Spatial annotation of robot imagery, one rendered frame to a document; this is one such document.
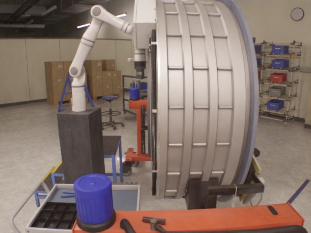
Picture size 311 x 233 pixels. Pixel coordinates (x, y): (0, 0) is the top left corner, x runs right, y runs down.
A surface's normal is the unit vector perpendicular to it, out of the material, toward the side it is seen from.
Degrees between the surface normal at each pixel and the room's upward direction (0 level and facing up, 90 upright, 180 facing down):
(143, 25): 133
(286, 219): 0
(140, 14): 43
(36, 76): 90
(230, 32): 51
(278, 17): 90
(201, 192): 90
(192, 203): 90
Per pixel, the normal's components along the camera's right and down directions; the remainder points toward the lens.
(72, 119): -0.15, 0.24
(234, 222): 0.00, -0.97
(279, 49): -0.72, 0.24
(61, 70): 0.66, 0.18
